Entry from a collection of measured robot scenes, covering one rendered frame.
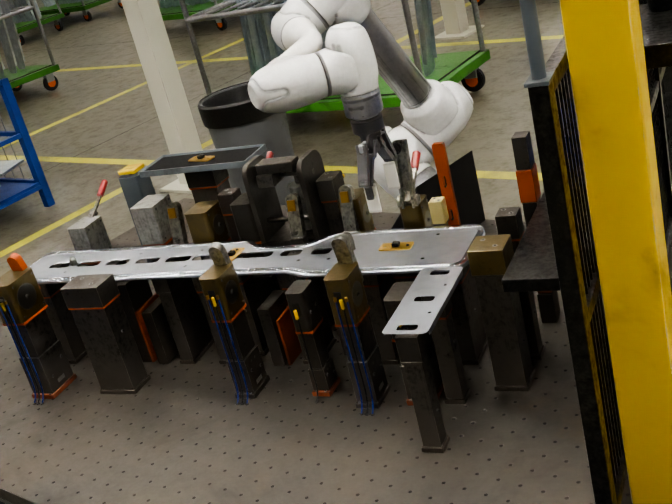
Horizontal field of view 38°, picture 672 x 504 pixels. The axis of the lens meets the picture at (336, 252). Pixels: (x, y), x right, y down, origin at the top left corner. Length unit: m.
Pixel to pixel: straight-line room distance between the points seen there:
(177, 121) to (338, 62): 4.43
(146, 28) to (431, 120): 3.64
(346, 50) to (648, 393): 0.96
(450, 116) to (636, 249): 1.51
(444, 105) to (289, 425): 1.18
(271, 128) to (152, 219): 2.77
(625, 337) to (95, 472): 1.32
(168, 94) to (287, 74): 4.39
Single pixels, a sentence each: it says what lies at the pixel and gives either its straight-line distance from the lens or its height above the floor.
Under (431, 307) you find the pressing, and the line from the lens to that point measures 2.04.
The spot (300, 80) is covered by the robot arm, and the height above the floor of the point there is 1.47.
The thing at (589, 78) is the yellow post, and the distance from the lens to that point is 1.53.
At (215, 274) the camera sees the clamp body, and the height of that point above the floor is 1.05.
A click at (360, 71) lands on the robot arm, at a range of 2.17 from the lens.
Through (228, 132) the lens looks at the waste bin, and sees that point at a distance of 5.49.
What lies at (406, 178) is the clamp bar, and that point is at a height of 1.12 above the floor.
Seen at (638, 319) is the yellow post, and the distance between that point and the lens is 1.69.
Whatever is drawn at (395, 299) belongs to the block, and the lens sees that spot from 2.15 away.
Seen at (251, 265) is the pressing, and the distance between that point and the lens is 2.47.
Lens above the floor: 1.94
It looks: 23 degrees down
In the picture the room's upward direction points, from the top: 15 degrees counter-clockwise
